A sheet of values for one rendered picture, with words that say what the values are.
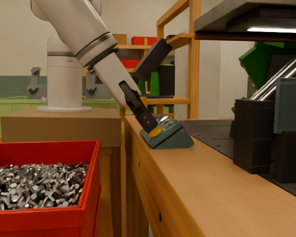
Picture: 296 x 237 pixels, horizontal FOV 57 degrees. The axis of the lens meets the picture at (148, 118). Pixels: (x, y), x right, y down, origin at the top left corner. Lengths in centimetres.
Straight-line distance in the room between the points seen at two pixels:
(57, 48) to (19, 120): 28
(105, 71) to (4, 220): 32
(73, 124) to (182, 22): 746
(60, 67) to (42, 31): 678
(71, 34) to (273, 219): 43
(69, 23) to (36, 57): 715
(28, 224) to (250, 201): 23
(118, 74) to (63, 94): 48
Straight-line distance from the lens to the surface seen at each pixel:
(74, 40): 53
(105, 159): 89
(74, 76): 98
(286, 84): 40
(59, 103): 97
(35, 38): 774
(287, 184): 42
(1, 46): 788
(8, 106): 147
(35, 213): 28
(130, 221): 122
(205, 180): 39
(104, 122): 80
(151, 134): 57
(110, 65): 51
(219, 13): 37
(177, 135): 57
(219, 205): 32
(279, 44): 59
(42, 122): 82
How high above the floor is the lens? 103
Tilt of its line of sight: 7 degrees down
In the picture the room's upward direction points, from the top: straight up
